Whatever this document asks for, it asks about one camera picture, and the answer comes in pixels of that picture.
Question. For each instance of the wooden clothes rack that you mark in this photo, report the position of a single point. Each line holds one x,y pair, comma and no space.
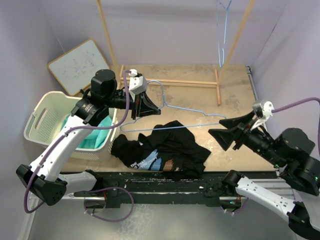
218,76

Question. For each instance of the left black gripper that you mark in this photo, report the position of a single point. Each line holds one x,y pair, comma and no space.
146,106

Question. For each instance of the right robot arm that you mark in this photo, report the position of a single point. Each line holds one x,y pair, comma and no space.
290,151

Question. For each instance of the teal t shirt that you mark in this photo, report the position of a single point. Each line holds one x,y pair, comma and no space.
97,137

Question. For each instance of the small framed whiteboard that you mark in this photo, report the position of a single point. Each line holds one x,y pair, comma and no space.
75,69

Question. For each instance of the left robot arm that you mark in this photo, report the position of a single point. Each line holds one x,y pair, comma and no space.
43,176

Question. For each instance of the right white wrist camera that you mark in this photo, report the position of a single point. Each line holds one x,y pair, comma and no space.
262,111

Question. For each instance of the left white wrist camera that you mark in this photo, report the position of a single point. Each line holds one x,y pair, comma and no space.
137,83

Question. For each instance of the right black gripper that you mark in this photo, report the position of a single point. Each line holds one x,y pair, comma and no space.
238,127

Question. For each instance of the light blue wire hanger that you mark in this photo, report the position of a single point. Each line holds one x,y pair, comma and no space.
222,16

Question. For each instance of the cream plastic laundry basket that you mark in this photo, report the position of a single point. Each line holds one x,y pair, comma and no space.
47,118

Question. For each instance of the black t shirt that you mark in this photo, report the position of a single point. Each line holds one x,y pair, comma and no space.
170,148

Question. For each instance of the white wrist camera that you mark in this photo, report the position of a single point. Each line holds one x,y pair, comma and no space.
137,83
262,111

